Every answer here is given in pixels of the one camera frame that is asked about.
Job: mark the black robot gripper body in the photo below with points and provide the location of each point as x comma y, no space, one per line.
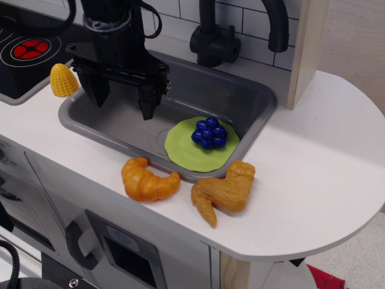
117,53

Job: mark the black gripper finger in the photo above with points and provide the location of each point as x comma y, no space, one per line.
149,99
96,88

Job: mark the blue toy blueberries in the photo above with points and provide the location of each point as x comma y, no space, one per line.
209,134

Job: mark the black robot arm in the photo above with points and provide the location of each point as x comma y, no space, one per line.
112,11

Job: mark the green toy plate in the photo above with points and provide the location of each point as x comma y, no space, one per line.
184,152

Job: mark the grey toy sink basin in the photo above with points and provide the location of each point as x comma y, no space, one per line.
195,91

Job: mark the yellow toy corn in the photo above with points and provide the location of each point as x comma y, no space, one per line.
62,80

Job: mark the black toy stovetop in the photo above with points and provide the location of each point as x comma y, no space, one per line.
26,62

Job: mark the black toy faucet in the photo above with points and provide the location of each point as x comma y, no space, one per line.
213,47

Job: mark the orange toy croissant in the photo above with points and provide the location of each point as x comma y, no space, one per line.
143,185

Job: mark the toy fried chicken wing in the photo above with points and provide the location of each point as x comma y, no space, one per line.
230,193

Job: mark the wooden side panel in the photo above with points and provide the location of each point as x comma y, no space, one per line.
310,36

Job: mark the red cloth on floor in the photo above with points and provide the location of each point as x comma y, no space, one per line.
325,280

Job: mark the black oven door handle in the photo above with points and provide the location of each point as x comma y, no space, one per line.
72,234

